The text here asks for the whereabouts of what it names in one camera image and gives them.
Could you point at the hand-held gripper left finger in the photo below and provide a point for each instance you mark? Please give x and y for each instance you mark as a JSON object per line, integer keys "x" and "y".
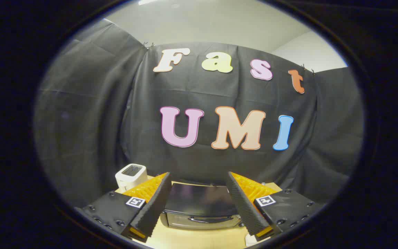
{"x": 154, "y": 207}

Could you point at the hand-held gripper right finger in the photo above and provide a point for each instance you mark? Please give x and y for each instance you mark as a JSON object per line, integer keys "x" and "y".
{"x": 242, "y": 204}

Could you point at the black toaster oven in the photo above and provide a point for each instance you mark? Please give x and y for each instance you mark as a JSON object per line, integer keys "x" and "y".
{"x": 199, "y": 200}

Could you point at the white pop-up toaster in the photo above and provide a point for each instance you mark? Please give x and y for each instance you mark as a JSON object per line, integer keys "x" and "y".
{"x": 130, "y": 176}

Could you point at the black backdrop cloth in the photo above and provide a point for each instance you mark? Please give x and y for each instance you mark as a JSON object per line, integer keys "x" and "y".
{"x": 92, "y": 103}

